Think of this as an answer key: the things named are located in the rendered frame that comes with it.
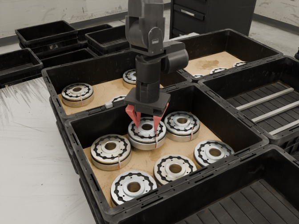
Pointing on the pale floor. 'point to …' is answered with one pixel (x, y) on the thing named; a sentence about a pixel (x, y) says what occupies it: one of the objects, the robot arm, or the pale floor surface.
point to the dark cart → (210, 16)
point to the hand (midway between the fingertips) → (147, 126)
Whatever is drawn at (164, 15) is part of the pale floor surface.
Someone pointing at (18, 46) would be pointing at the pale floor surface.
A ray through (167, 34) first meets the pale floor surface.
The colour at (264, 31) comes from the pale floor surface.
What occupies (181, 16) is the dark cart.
